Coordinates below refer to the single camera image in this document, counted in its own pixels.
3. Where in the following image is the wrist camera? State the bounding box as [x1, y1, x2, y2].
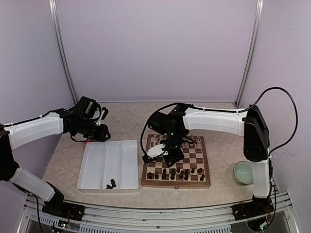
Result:
[96, 107, 109, 126]
[142, 143, 169, 163]

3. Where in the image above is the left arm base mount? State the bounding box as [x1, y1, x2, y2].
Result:
[42, 186, 85, 221]

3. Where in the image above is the right aluminium corner post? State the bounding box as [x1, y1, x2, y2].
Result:
[235, 0, 264, 107]

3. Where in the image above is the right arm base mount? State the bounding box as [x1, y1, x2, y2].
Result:
[231, 196, 274, 221]

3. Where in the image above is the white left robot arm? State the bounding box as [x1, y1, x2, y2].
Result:
[0, 96, 111, 216]

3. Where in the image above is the pale green glass bowl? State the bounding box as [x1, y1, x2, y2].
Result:
[233, 161, 253, 185]

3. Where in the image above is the row of white chess pieces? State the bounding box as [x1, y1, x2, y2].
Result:
[150, 134, 201, 148]

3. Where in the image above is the white plastic divided tray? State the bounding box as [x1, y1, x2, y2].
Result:
[77, 140, 139, 193]

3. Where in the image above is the dark chess pieces lower pile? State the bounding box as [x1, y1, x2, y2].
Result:
[106, 179, 117, 189]

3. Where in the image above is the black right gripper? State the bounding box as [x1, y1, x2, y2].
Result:
[160, 130, 185, 166]

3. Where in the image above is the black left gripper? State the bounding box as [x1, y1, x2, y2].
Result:
[73, 118, 111, 142]

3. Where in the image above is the left aluminium corner post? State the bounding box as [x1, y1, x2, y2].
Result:
[49, 0, 78, 104]

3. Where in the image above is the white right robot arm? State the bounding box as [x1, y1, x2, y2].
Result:
[142, 103, 272, 216]

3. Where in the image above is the wooden chess board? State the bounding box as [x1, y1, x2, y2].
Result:
[141, 136, 211, 189]

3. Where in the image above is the aluminium corner post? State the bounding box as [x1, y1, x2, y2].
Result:
[235, 0, 264, 107]
[49, 0, 78, 104]

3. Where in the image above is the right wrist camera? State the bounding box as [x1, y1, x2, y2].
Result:
[142, 143, 169, 163]

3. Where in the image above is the black chess piece on board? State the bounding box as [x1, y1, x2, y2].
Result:
[170, 172, 176, 180]
[161, 172, 167, 180]

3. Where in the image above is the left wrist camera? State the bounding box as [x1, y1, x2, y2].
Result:
[96, 107, 109, 126]

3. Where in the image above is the aluminium front rail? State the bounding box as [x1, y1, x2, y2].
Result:
[21, 191, 297, 233]

